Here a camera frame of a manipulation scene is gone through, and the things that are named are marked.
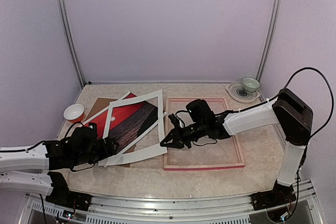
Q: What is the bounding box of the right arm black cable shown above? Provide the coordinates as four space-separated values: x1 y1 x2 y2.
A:
230 67 332 141

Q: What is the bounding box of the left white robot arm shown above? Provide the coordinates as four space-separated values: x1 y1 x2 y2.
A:
1 122 120 206

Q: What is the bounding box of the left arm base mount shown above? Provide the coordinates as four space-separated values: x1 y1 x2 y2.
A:
45 172 92 211

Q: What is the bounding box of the right aluminium corner post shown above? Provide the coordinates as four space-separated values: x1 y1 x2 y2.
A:
256 0 281 82

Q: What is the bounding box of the aluminium corner post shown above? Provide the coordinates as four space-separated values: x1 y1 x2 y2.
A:
57 0 86 88
256 0 281 82

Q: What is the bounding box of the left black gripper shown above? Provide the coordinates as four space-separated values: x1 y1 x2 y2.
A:
72 136 119 166

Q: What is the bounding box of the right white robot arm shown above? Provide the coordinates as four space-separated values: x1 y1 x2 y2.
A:
160 88 313 205

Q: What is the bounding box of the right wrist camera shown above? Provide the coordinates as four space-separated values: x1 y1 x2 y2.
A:
168 114 185 129

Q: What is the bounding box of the white swirl pattern plate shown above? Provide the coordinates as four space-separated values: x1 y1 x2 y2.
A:
225 82 260 103

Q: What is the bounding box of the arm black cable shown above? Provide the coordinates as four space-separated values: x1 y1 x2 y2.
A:
0 121 85 154
230 67 332 141

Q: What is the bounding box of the orange white bowl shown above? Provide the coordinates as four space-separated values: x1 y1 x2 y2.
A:
63 104 85 123

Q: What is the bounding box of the pink wooden picture frame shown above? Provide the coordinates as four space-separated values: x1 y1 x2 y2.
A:
163 98 245 171

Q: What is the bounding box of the brown cardboard backing board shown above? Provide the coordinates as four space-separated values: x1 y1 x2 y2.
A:
83 97 132 168

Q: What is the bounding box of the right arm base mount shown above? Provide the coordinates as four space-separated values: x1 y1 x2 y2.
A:
251 180 297 211

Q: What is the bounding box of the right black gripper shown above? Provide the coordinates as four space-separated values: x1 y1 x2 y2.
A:
160 121 206 149

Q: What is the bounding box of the pale green ceramic bowl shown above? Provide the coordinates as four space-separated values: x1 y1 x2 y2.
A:
241 77 260 92

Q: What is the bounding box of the aluminium front rail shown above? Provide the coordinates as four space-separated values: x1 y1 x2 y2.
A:
17 180 325 223

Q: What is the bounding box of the left aluminium corner post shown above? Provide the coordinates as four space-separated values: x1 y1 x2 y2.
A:
57 0 86 88

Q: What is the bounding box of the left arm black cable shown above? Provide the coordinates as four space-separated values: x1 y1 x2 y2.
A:
0 121 85 154

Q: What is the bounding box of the white photo mat border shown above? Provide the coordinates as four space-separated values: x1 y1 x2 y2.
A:
97 89 169 168

